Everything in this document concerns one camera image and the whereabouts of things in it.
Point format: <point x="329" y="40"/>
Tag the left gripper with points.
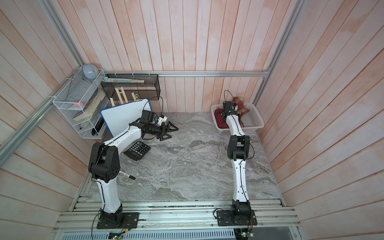
<point x="168" y="127"/>

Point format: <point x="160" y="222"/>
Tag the red plaid skirt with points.
<point x="242" y="109"/>

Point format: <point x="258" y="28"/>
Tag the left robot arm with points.
<point x="104" y="164"/>

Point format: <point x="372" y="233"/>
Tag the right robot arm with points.
<point x="238" y="152"/>

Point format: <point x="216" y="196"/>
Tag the red dotted rolled skirt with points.
<point x="219" y="119"/>

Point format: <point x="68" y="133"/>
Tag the white plastic basket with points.
<point x="251" y="120"/>

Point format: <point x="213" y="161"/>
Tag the black calculator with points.
<point x="137" y="151"/>

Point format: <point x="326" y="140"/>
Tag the white dry-erase board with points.
<point x="123" y="118"/>

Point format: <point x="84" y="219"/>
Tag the black marker pen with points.
<point x="127" y="175"/>

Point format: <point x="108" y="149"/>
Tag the green ruler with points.
<point x="122" y="81"/>

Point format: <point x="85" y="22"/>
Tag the grey round speaker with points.
<point x="90" y="71"/>

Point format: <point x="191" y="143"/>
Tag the black mesh wall basket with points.
<point x="125" y="93"/>

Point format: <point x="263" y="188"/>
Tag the books in wire rack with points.
<point x="90" y="107"/>

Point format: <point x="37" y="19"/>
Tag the aluminium mounting rail frame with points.
<point x="180" y="215"/>

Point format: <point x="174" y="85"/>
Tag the white wire shelf rack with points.
<point x="74" y="97"/>

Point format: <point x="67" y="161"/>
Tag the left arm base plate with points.
<point x="119" y="220"/>

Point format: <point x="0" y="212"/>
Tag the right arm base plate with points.
<point x="228" y="218"/>

